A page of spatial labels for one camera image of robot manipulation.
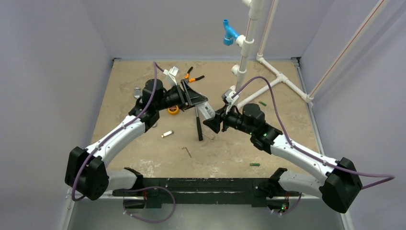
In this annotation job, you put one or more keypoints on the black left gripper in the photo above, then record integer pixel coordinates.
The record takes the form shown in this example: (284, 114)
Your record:
(193, 97)

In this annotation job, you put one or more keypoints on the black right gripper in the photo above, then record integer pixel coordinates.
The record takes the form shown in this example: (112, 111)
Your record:
(224, 117)

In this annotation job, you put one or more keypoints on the white air conditioner remote control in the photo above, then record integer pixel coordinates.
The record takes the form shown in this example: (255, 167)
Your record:
(206, 110)

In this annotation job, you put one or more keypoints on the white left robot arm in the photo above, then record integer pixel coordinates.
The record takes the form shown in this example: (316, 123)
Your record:
(87, 168)

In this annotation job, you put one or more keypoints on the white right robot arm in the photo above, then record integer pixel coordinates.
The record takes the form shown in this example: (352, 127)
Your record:
(334, 181)

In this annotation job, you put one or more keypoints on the orange black pliers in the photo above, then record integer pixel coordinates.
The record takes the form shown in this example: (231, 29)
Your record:
(190, 79)

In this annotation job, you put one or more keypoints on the yellow tape measure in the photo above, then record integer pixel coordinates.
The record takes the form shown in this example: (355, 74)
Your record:
(173, 110)

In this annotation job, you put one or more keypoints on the silver white battery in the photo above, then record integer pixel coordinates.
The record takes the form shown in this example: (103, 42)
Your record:
(167, 133)

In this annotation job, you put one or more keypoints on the blue pipe fitting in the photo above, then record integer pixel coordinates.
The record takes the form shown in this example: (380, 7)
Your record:
(231, 35)

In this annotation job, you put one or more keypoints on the claw hammer black handle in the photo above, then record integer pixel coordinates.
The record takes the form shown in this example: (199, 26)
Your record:
(198, 123)

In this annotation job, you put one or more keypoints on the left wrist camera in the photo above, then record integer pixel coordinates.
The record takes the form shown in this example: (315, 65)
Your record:
(170, 75)

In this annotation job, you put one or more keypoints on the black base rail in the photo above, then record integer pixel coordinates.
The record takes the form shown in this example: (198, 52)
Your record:
(256, 192)

